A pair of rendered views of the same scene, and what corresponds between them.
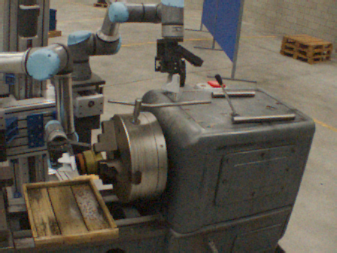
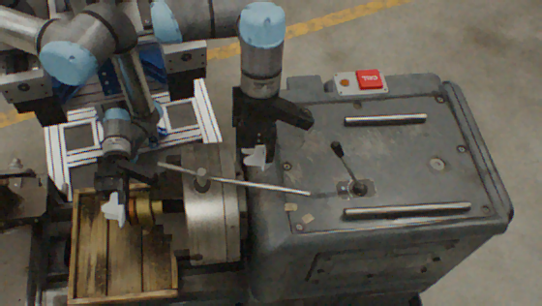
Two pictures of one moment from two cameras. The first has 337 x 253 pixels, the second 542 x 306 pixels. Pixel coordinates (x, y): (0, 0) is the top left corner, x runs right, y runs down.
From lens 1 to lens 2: 0.90 m
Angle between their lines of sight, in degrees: 38
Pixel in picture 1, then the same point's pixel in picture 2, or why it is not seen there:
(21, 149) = (93, 97)
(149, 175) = (214, 257)
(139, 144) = (200, 226)
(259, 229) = (378, 293)
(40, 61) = (60, 64)
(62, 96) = (125, 77)
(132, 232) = (199, 288)
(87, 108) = (181, 62)
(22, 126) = not seen: hidden behind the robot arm
